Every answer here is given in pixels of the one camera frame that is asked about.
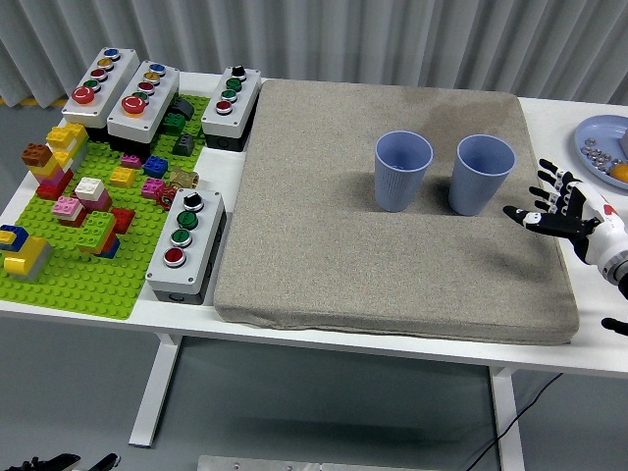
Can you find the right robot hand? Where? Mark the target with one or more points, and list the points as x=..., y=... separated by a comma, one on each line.
x=601, y=235

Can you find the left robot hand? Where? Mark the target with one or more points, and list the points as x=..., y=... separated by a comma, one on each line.
x=59, y=462

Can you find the blue ribbed cup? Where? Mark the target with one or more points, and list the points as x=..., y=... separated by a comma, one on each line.
x=478, y=181
x=397, y=181

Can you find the orange fruit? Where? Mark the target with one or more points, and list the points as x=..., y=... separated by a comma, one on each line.
x=620, y=172

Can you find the blue plate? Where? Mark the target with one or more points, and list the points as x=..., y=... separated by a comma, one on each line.
x=601, y=128

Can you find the white table leg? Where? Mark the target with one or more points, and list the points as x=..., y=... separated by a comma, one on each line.
x=157, y=387
x=510, y=422

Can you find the green studded baseplate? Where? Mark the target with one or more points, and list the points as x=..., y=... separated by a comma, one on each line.
x=73, y=289

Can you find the blue yellow grey brick stack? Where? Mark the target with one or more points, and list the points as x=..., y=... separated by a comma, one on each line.
x=24, y=255

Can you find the green orange blue brick stack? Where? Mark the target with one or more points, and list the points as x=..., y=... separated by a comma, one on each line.
x=97, y=230

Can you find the red toy brick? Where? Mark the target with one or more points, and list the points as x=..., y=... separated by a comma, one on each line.
x=123, y=220

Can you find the pink white red brick stack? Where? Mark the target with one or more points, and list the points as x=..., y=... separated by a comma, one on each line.
x=68, y=208

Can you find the four-button control box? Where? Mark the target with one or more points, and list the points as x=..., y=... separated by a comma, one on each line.
x=205, y=235
x=244, y=100

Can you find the grey-brown mat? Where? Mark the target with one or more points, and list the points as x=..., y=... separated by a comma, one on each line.
x=319, y=221

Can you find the magenta toy brick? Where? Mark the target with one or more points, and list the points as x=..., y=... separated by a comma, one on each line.
x=153, y=187

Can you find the yellow toy brick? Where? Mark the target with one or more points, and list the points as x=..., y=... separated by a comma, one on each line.
x=122, y=176

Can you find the brown yellow red brick stack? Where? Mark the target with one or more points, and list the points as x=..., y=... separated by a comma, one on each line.
x=41, y=157

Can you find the brass pipe fitting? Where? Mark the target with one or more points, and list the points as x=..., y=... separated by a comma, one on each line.
x=184, y=179

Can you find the small pink toy brick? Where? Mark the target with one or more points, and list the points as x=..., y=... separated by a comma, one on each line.
x=131, y=161

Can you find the blue toy brick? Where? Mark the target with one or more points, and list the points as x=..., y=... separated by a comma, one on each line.
x=156, y=166

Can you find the yellow white green brick stack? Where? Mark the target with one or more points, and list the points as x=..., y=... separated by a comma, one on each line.
x=66, y=136

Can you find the grey sloped toy brick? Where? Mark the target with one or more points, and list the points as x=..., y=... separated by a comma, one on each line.
x=184, y=144

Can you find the dark green toy brick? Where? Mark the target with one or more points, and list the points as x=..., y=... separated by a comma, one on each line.
x=172, y=122

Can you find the grey pleated curtain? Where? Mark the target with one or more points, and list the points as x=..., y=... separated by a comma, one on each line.
x=294, y=29

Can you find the five-button control box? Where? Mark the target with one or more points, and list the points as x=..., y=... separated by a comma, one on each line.
x=117, y=81
x=158, y=105

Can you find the dark grey curved brick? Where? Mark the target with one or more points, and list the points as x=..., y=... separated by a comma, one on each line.
x=184, y=107

